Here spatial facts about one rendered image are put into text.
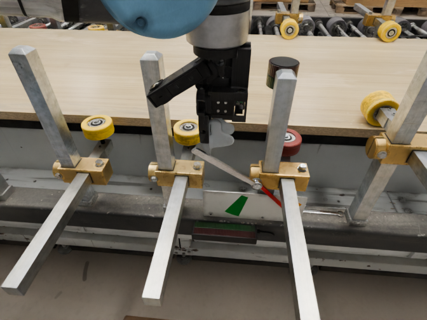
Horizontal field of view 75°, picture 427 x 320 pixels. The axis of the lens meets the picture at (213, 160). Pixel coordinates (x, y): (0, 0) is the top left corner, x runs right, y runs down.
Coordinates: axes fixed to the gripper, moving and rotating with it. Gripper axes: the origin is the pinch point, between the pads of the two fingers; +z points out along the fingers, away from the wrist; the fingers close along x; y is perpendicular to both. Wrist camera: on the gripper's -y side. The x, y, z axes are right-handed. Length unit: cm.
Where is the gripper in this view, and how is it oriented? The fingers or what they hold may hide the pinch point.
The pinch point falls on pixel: (205, 148)
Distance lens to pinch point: 53.9
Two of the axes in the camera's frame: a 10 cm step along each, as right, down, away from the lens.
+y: 10.0, 0.6, -0.7
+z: 0.0, 7.6, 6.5
